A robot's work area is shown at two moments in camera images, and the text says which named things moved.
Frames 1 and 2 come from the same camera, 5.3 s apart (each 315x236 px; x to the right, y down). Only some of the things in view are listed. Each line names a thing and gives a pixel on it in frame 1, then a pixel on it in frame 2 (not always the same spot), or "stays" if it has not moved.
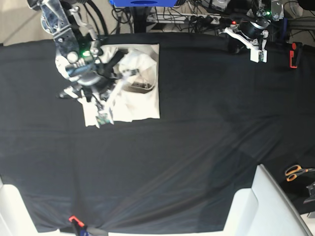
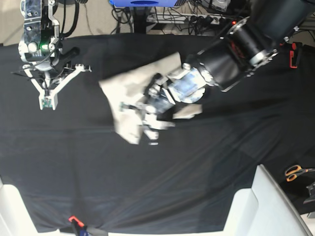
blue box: (143, 3) stays
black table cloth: (222, 116) stays
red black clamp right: (295, 54) stays
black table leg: (140, 19) stays
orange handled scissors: (292, 172) stays
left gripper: (91, 70) → (43, 50)
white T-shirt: (135, 94) → (131, 87)
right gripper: (256, 31) → (156, 101)
